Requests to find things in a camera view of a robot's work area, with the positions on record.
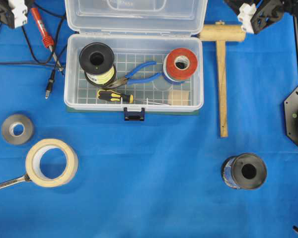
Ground silver wrench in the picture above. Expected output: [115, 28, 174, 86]
[0, 174, 32, 189]

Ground wooden mallet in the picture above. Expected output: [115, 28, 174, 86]
[198, 21, 246, 138]

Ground beige masking tape roll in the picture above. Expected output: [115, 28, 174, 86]
[25, 139, 78, 188]

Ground blue handled pliers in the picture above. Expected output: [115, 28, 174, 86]
[100, 60, 162, 89]

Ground black spool blue wire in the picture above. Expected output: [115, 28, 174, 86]
[221, 152, 268, 191]

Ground clear plastic tool box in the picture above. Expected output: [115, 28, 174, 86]
[64, 34, 204, 115]

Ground black spool yellow wire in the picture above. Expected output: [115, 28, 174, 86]
[78, 42, 117, 86]

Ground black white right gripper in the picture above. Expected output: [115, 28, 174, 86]
[224, 0, 296, 34]

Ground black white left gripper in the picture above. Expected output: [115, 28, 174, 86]
[0, 0, 34, 29]

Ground blue table cloth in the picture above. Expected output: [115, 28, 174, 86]
[0, 0, 298, 238]

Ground black power cord with plug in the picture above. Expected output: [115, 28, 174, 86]
[0, 9, 68, 100]

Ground dark blue box latch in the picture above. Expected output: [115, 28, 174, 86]
[124, 107, 145, 121]

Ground black yellow screwdriver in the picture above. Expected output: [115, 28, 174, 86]
[96, 89, 170, 106]

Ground orange soldering iron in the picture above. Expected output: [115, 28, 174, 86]
[30, 7, 64, 72]

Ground grey tape roll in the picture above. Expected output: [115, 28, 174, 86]
[1, 114, 34, 145]

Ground red spool in box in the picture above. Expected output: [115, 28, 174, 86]
[162, 48, 198, 84]

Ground clear tool box lid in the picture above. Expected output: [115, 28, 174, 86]
[65, 0, 208, 36]

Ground beige sanding block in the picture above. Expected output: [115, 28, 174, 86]
[168, 90, 191, 106]

